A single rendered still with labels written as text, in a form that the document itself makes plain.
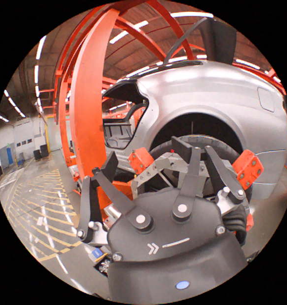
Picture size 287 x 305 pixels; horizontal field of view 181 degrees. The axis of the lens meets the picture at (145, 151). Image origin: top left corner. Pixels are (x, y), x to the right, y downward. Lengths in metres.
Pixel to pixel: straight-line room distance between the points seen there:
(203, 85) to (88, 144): 0.76
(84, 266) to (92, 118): 1.46
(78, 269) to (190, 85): 1.98
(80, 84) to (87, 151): 0.35
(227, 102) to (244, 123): 0.16
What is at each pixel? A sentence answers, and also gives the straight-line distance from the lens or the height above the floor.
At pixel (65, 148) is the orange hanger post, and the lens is 2.41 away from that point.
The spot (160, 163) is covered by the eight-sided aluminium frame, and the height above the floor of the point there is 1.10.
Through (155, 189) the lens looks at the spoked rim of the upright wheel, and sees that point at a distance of 0.52.
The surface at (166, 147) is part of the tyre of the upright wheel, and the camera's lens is 0.37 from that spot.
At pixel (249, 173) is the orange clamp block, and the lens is 0.31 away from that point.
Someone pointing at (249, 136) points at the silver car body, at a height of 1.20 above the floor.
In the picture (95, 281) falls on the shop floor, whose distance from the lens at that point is 1.35.
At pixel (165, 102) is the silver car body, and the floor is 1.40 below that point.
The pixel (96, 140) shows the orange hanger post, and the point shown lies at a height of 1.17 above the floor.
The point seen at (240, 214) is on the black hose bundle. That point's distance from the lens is 0.27.
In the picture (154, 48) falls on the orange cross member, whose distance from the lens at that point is 1.86.
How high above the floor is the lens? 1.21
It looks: 15 degrees down
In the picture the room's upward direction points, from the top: 3 degrees counter-clockwise
